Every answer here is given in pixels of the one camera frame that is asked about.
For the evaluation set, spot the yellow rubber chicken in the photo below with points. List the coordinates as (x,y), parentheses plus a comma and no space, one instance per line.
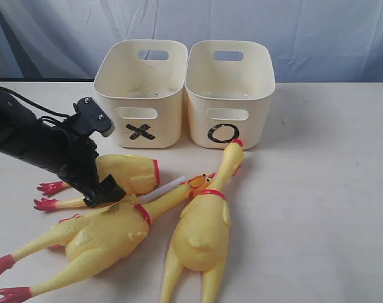
(200,239)
(97,240)

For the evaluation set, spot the headless yellow chicken body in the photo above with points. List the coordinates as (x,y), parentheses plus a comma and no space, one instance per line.
(137,175)

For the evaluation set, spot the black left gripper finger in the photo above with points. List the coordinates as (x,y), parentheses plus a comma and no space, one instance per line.
(110,191)
(92,200)

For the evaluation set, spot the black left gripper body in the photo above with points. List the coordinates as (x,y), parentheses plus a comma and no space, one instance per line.
(73,156)

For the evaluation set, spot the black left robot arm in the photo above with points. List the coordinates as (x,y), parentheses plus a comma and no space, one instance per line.
(25,130)

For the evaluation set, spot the blue backdrop curtain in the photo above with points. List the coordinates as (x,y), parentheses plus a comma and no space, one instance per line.
(309,41)

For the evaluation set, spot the cream bin marked X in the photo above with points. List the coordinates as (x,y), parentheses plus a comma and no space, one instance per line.
(140,85)

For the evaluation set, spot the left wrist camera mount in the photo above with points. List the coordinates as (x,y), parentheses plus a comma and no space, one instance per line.
(90,117)

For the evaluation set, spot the cream bin marked O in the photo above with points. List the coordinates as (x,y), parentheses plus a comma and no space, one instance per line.
(229,86)

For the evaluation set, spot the detached chicken head with tube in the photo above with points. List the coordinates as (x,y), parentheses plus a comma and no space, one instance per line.
(166,189)

